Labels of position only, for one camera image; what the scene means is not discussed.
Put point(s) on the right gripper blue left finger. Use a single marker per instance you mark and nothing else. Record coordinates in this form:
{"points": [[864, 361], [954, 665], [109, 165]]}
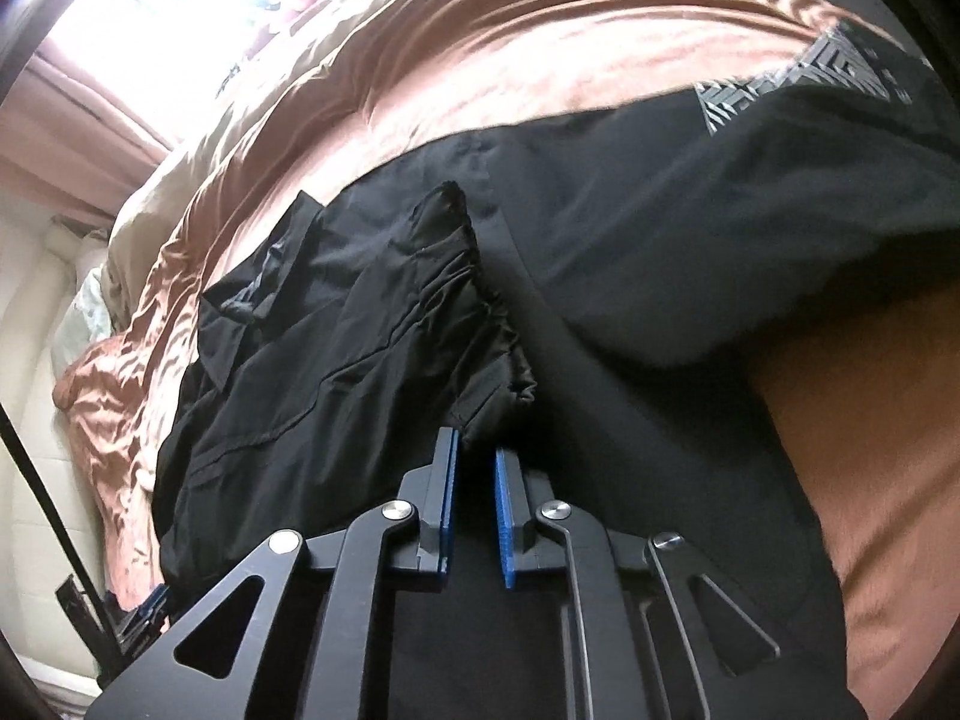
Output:
{"points": [[298, 625]]}

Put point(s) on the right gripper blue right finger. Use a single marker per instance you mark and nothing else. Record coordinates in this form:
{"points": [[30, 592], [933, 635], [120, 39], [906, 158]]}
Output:
{"points": [[651, 627]]}

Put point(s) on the black button-up shirt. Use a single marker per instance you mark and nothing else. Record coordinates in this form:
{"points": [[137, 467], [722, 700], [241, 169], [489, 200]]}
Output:
{"points": [[586, 292]]}

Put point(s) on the light green pillow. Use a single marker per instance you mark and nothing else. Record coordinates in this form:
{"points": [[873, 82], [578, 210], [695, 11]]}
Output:
{"points": [[86, 321]]}

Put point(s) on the cream leather headboard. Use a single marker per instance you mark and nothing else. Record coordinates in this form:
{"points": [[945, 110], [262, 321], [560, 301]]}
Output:
{"points": [[38, 282]]}

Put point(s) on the left pink curtain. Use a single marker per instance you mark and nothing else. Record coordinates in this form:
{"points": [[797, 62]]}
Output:
{"points": [[70, 145]]}

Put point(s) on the beige duvet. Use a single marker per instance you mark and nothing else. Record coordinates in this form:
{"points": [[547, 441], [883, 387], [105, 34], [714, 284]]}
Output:
{"points": [[292, 37]]}

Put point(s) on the brown bed blanket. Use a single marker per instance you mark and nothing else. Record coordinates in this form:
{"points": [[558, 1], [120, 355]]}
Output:
{"points": [[866, 406]]}

